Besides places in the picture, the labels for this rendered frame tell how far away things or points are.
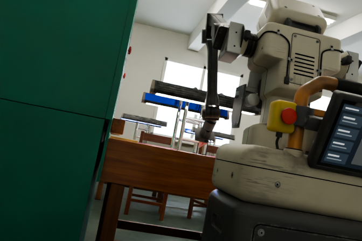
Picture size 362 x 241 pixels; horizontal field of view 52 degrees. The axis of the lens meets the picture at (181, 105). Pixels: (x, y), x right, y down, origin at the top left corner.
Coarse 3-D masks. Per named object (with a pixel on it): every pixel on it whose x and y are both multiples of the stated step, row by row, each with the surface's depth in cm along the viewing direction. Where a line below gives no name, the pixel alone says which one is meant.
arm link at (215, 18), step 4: (208, 16) 172; (212, 16) 167; (216, 16) 165; (220, 16) 167; (208, 20) 172; (212, 20) 165; (216, 20) 155; (220, 20) 153; (224, 20) 155; (208, 24) 172; (212, 24) 164; (216, 24) 138; (208, 28) 176; (212, 28) 142; (216, 28) 137; (208, 32) 175; (212, 32) 142; (208, 36) 176; (212, 36) 142; (212, 40) 141
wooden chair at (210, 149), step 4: (200, 148) 442; (208, 148) 449; (212, 148) 451; (216, 148) 454; (200, 152) 441; (208, 152) 449; (212, 152) 451; (216, 152) 454; (192, 196) 435; (192, 200) 435; (196, 200) 428; (192, 204) 435; (196, 204) 439; (200, 204) 419; (204, 204) 413; (192, 208) 435; (188, 212) 435; (188, 216) 433
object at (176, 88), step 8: (152, 80) 196; (152, 88) 193; (160, 88) 194; (168, 88) 195; (176, 88) 197; (184, 88) 198; (192, 88) 200; (176, 96) 195; (184, 96) 195; (192, 96) 196; (200, 96) 198; (224, 104) 199; (232, 104) 200; (248, 112) 202; (256, 112) 202
